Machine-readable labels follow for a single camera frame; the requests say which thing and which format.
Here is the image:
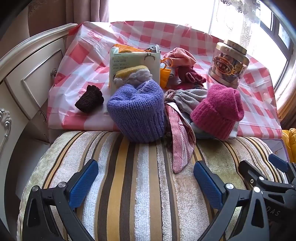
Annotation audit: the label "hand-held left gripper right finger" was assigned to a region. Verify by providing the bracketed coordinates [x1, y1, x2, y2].
[193, 160, 270, 241]

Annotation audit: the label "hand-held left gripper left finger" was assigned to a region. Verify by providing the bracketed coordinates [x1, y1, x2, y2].
[22, 159, 100, 241]

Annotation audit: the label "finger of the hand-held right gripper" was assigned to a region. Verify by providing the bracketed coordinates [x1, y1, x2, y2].
[239, 160, 291, 193]
[268, 153, 296, 184]

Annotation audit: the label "purple storage box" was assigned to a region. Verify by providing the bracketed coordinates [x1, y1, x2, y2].
[264, 138, 289, 160]

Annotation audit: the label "pink patterned scarf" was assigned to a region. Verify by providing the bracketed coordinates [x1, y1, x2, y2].
[164, 89, 197, 174]

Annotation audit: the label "pink knit hat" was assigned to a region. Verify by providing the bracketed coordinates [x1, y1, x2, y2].
[190, 84, 245, 141]

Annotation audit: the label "dark brown knit sleeve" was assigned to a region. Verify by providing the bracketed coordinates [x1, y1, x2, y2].
[75, 85, 104, 113]

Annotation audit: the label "grey towel cloth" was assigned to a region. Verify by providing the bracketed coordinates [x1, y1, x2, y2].
[172, 89, 208, 112]

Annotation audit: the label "purple knit hat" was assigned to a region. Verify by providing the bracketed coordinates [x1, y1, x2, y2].
[106, 80, 166, 143]

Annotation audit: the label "maroon gloves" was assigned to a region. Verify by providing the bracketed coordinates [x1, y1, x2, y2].
[176, 66, 207, 90]

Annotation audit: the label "orange plastic bag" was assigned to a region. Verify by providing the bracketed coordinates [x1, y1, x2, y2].
[159, 58, 175, 90]

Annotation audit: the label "light pink cloth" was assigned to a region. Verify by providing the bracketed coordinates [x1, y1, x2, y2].
[162, 47, 197, 69]

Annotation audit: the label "white paper package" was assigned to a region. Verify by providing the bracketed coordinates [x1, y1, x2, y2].
[109, 44, 161, 88]

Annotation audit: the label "yellow leather sofa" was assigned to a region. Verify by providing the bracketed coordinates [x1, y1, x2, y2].
[281, 128, 296, 160]

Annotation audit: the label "striped plush cushion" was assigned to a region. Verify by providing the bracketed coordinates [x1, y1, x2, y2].
[17, 131, 289, 241]

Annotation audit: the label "pink patterned curtain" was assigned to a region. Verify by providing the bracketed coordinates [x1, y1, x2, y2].
[274, 53, 296, 130]

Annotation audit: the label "clear jar with gold lid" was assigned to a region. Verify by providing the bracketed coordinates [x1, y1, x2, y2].
[208, 39, 250, 89]

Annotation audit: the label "cream wooden cabinet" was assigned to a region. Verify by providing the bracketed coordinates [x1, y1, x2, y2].
[0, 23, 78, 163]

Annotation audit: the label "pink white checked tablecloth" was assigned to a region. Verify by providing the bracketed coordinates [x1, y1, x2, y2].
[47, 21, 284, 141]

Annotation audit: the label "sheer lace curtain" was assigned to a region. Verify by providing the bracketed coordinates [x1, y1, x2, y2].
[220, 0, 278, 44]

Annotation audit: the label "ornate silver cabinet handle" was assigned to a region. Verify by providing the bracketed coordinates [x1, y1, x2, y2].
[0, 108, 12, 151]

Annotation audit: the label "dark window frame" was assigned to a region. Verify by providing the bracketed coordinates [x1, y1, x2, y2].
[259, 11, 296, 88]

